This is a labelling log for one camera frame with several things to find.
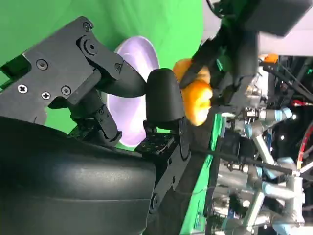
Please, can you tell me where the orange and white bread roll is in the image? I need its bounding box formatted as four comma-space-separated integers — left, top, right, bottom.
173, 58, 213, 127

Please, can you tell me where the lilac plate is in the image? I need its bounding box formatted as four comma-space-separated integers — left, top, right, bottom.
106, 36, 160, 149

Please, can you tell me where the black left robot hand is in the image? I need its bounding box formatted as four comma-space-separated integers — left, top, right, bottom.
179, 9, 261, 116

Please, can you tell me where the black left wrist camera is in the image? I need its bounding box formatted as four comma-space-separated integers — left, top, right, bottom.
241, 0, 312, 37

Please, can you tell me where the red cable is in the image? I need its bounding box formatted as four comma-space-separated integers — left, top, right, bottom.
296, 133, 313, 170

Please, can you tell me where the green table cloth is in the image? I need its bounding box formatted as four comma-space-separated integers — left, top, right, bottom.
0, 0, 227, 235

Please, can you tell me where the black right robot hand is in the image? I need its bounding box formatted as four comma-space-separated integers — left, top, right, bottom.
0, 16, 192, 235

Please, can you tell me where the black braided cable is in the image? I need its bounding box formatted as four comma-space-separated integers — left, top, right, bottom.
190, 149, 294, 175

